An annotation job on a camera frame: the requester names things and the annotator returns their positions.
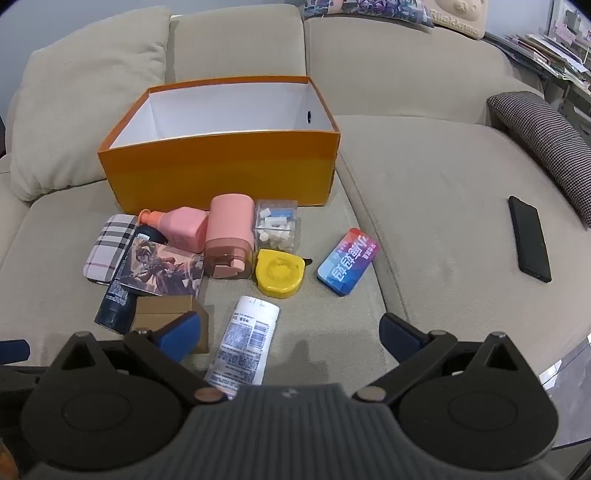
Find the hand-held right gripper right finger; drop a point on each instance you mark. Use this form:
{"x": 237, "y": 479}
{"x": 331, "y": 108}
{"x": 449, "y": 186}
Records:
{"x": 399, "y": 334}

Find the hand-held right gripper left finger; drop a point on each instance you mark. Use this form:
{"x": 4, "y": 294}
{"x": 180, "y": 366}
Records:
{"x": 182, "y": 332}

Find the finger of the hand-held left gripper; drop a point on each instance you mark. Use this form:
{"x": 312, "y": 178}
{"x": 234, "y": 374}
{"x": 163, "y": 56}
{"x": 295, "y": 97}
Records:
{"x": 18, "y": 374}
{"x": 14, "y": 351}

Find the brown cardboard box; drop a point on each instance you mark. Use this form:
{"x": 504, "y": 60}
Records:
{"x": 152, "y": 311}

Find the white tube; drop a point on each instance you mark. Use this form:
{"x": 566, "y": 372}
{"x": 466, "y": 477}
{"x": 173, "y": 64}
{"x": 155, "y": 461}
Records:
{"x": 244, "y": 337}

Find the illustrated card box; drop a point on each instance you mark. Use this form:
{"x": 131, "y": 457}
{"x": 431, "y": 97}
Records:
{"x": 161, "y": 267}

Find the dark blue bottle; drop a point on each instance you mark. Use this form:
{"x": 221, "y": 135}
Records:
{"x": 115, "y": 307}

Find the pink bottle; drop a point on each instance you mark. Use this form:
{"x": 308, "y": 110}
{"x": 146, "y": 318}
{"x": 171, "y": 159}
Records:
{"x": 184, "y": 228}

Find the plaid case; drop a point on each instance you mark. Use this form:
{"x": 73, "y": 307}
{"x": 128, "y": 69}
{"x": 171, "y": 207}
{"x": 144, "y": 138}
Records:
{"x": 108, "y": 249}

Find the yellow tape measure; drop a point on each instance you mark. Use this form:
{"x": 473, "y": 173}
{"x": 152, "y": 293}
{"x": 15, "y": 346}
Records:
{"x": 279, "y": 274}

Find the clear plastic box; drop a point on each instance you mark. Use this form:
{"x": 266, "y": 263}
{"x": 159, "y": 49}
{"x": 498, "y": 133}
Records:
{"x": 276, "y": 226}

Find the orange cardboard box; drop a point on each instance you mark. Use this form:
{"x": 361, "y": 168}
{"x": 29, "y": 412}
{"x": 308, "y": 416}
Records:
{"x": 221, "y": 175}

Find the beige sofa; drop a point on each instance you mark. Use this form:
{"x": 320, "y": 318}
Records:
{"x": 438, "y": 184}

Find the black phone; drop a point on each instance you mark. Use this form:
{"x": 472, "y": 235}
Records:
{"x": 530, "y": 240}

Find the glass side table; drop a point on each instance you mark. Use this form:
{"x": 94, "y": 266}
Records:
{"x": 572, "y": 392}

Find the checkered cushion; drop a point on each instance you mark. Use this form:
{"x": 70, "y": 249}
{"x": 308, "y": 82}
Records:
{"x": 545, "y": 134}

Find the beige pillow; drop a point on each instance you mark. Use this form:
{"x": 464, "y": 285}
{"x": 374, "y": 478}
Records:
{"x": 87, "y": 92}

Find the stack of magazines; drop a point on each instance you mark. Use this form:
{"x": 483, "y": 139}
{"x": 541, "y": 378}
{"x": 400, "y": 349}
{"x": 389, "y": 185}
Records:
{"x": 545, "y": 50}

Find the beige bear cushion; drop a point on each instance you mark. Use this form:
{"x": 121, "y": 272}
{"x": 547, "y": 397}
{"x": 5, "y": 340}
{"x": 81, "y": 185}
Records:
{"x": 461, "y": 16}

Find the printed pillow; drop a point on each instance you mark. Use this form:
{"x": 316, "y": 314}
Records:
{"x": 369, "y": 9}

